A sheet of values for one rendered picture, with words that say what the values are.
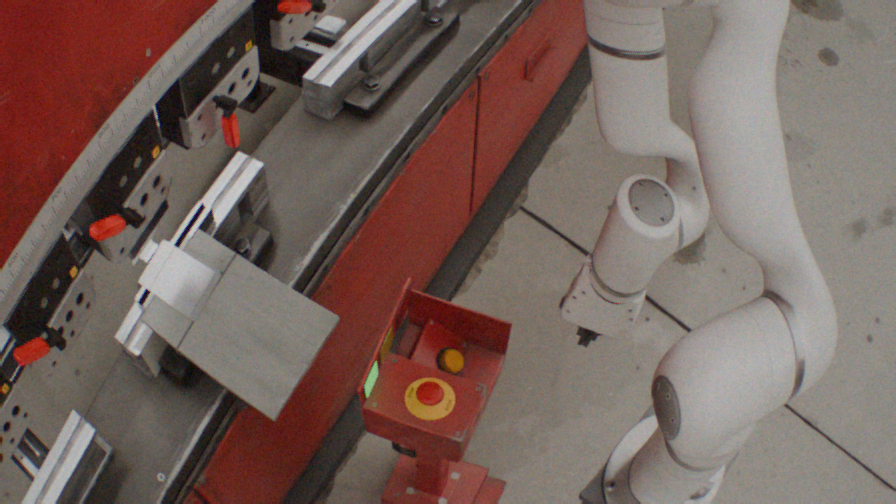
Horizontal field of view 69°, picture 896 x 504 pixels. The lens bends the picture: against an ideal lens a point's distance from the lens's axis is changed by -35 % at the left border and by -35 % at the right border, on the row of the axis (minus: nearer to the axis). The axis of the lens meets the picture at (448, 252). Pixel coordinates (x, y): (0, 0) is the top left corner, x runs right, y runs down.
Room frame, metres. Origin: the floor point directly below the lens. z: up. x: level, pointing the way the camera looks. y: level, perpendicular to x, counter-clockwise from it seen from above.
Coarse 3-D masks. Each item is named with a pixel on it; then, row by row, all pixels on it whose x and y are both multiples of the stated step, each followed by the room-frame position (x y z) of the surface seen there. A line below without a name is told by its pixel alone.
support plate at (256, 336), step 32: (192, 256) 0.62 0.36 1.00; (224, 256) 0.62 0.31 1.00; (224, 288) 0.57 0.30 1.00; (256, 288) 0.57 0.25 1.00; (288, 288) 0.58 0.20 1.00; (160, 320) 0.51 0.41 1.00; (224, 320) 0.52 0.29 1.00; (256, 320) 0.53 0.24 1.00; (288, 320) 0.53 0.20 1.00; (320, 320) 0.54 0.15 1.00; (192, 352) 0.46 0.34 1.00; (224, 352) 0.47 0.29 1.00; (256, 352) 0.48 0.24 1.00; (288, 352) 0.49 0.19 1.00; (224, 384) 0.42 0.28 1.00; (256, 384) 0.43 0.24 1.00; (288, 384) 0.44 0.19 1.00
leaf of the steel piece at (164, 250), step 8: (160, 248) 0.62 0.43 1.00; (168, 248) 0.63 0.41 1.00; (160, 256) 0.61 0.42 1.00; (168, 256) 0.61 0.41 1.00; (152, 264) 0.60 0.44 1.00; (160, 264) 0.60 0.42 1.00; (144, 272) 0.58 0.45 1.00; (152, 272) 0.58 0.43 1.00; (144, 280) 0.57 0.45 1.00; (152, 280) 0.57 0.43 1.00
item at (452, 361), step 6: (444, 354) 0.63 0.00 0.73; (450, 354) 0.63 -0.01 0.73; (456, 354) 0.63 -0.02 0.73; (444, 360) 0.62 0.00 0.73; (450, 360) 0.62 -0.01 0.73; (456, 360) 0.62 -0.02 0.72; (462, 360) 0.63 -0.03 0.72; (444, 366) 0.61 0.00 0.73; (450, 366) 0.61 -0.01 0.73; (456, 366) 0.62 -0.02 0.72; (462, 366) 0.62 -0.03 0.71; (450, 372) 0.61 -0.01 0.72
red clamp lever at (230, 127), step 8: (216, 96) 0.71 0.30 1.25; (224, 96) 0.70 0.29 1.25; (216, 104) 0.70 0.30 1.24; (224, 104) 0.69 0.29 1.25; (232, 104) 0.69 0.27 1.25; (224, 112) 0.69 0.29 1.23; (232, 112) 0.70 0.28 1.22; (224, 120) 0.69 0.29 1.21; (232, 120) 0.69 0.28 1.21; (224, 128) 0.69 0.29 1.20; (232, 128) 0.69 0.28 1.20; (224, 136) 0.69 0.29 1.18; (232, 136) 0.69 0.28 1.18; (232, 144) 0.69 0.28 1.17
